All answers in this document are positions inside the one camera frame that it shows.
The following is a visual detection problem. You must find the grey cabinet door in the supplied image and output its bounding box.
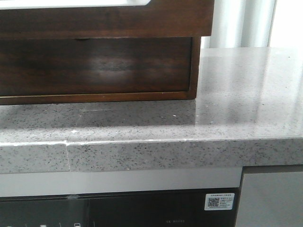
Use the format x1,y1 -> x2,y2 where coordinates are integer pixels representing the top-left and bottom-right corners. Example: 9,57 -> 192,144
236,172 -> 303,227

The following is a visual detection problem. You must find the white QR code sticker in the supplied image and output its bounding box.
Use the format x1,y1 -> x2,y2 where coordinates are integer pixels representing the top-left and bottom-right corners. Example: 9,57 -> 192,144
204,193 -> 235,211

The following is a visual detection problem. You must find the dark wooden drawer cabinet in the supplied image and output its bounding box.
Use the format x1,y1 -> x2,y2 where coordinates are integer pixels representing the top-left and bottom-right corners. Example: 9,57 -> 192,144
0,35 -> 202,106

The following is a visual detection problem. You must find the wooden drawer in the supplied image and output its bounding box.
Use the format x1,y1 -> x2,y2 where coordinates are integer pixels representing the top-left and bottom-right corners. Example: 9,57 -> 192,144
0,37 -> 193,97
0,0 -> 214,40

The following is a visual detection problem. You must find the white curtain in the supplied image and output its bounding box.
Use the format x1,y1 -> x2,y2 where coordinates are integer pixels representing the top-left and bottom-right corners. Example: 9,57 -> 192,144
201,0 -> 276,48

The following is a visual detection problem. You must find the black built-in appliance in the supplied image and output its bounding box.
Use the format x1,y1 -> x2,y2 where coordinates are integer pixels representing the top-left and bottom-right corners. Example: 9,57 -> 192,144
0,188 -> 239,227

